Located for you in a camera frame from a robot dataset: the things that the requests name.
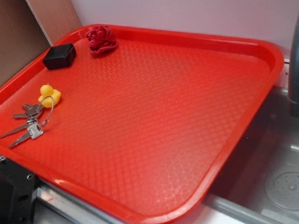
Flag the red plastic tray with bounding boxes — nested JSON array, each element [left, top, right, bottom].
[[0, 26, 284, 224]]

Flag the yellow rubber duck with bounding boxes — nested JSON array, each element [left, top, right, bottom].
[[38, 84, 62, 108]]

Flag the black rectangular box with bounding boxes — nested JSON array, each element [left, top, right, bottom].
[[43, 43, 76, 70]]

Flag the silver key lower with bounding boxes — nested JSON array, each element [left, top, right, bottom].
[[9, 124, 44, 148]]

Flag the silver key long middle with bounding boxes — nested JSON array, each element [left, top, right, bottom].
[[0, 120, 37, 138]]

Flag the silver key upper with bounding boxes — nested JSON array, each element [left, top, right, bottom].
[[12, 103, 44, 119]]

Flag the grey sink basin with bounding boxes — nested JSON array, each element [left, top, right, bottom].
[[204, 88, 299, 224]]

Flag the round sink drain cover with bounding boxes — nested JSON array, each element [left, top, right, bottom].
[[264, 170, 299, 211]]

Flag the wire key ring loop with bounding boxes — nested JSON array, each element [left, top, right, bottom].
[[36, 95, 58, 127]]

